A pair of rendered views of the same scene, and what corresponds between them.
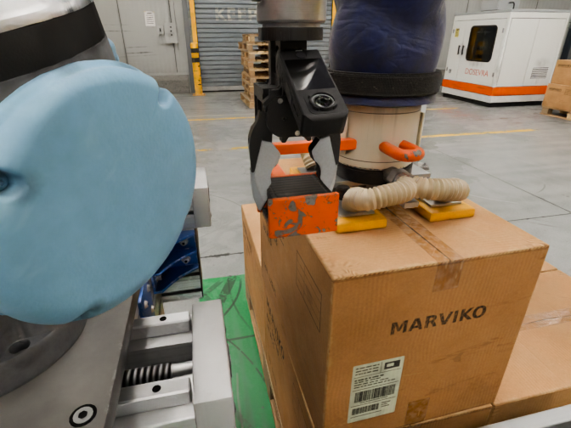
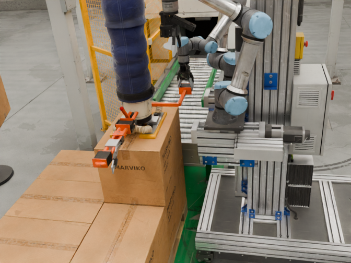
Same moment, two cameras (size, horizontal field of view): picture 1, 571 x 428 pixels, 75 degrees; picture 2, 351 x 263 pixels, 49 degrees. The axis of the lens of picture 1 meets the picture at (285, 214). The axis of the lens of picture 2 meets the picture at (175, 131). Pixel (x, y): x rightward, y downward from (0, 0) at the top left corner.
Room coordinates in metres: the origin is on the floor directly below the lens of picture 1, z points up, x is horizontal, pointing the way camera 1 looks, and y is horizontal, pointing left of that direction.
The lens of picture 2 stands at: (2.66, 1.05, 2.08)
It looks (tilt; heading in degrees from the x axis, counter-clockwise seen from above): 28 degrees down; 208
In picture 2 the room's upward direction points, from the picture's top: 5 degrees counter-clockwise
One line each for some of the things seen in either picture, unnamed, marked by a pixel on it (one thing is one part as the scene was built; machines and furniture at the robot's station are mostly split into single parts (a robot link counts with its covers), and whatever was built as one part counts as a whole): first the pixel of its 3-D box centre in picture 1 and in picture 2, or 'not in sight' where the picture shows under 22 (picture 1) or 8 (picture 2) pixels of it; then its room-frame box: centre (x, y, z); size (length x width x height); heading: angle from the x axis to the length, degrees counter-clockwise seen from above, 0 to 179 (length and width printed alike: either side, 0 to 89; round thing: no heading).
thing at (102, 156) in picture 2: not in sight; (102, 158); (1.37, -0.05, 1.07); 0.08 x 0.07 x 0.05; 14
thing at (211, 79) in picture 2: not in sight; (217, 72); (-1.13, -0.37, 0.60); 1.60 x 0.10 x 0.09; 13
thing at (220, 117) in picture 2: not in sight; (224, 111); (0.72, 0.36, 1.09); 0.15 x 0.15 x 0.10
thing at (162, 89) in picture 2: not in sight; (169, 72); (-1.00, -0.89, 0.60); 1.60 x 0.10 x 0.09; 13
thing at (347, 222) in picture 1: (330, 186); (153, 122); (0.77, -0.10, 0.97); 0.34 x 0.10 x 0.05; 14
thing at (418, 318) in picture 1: (359, 265); (143, 152); (0.80, -0.19, 0.74); 0.60 x 0.40 x 0.40; 14
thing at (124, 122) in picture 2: not in sight; (125, 126); (1.03, -0.13, 1.07); 0.10 x 0.08 x 0.06; 104
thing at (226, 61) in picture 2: not in sight; (231, 63); (0.24, 0.24, 1.20); 0.13 x 0.12 x 0.14; 64
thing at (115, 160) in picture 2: not in sight; (118, 153); (1.30, 0.00, 1.07); 0.31 x 0.03 x 0.05; 27
